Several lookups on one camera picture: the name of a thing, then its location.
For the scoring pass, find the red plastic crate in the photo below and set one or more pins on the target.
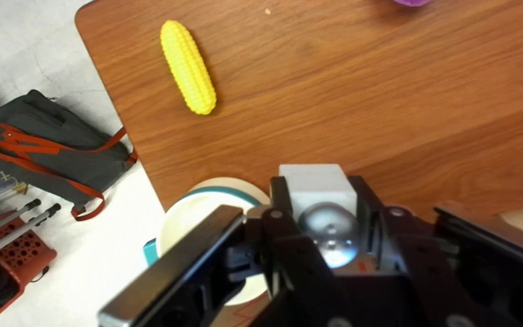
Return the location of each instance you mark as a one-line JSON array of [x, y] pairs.
[[12, 266]]

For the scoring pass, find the cream bowl teal stripe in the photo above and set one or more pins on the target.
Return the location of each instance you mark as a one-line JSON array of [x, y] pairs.
[[188, 211]]

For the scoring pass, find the yellow toy corn cob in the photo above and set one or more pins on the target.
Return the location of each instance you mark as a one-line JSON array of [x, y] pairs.
[[188, 66]]

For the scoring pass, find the purple ball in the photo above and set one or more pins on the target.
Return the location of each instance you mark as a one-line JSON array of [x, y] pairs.
[[410, 2]]

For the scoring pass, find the white bottle silver cap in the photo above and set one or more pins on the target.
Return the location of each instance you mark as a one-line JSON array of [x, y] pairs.
[[317, 184]]

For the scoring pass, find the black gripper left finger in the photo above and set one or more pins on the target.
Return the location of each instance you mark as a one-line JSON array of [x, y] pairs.
[[212, 278]]

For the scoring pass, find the silver rod black tip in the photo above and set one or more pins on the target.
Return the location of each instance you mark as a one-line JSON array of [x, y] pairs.
[[7, 215], [12, 233]]

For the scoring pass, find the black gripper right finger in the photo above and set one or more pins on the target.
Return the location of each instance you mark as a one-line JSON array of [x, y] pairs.
[[454, 278]]

